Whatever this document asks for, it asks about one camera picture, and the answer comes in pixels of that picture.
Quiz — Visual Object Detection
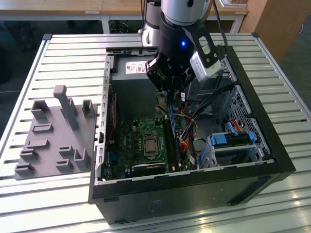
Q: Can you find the hard disk in blue carrier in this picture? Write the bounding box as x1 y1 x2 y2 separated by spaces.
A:
210 130 256 148

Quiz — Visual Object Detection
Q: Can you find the blue RAM stick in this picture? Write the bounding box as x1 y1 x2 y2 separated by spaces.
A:
168 96 177 133

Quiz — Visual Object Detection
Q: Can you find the wooden cabinet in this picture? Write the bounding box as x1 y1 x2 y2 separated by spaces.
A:
239 0 311 64

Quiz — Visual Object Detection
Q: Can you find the round grey speaker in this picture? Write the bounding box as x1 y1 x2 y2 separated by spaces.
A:
193 138 207 153

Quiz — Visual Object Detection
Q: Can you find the grey parts rack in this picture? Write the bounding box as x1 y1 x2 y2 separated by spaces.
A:
14 84 99 181

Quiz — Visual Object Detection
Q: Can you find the green motherboard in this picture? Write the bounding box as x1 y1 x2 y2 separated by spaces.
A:
104 116 192 182

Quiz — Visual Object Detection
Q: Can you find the black camera cable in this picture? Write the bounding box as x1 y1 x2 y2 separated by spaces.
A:
210 0 229 53

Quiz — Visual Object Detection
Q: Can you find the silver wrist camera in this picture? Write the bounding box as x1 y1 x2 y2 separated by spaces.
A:
189 51 225 83

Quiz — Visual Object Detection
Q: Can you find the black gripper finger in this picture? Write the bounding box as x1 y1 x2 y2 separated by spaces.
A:
145 59 171 97
173 66 196 97

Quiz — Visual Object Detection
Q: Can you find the black PC case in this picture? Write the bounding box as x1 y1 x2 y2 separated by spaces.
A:
87 45 296 225

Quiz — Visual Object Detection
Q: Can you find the grey metal drive cage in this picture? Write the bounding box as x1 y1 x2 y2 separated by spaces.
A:
184 55 238 102

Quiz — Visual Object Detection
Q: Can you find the grey power supply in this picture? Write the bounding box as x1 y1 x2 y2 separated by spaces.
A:
110 57 158 117

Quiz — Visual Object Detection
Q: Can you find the blue flat wire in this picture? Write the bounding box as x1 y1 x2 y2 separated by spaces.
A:
227 122 238 136

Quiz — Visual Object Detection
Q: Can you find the black cable bundle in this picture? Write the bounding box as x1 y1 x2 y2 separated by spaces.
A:
181 84 235 144

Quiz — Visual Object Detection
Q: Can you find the black camera bracket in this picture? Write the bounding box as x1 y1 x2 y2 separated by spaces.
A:
182 22 218 68

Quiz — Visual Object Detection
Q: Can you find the silver CPU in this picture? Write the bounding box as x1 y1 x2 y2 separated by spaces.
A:
145 140 158 154

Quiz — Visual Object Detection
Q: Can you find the black graphics card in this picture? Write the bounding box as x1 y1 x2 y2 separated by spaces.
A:
131 162 167 177

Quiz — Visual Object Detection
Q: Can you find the wooden desk white frame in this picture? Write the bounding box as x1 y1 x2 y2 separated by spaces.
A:
0 0 249 34

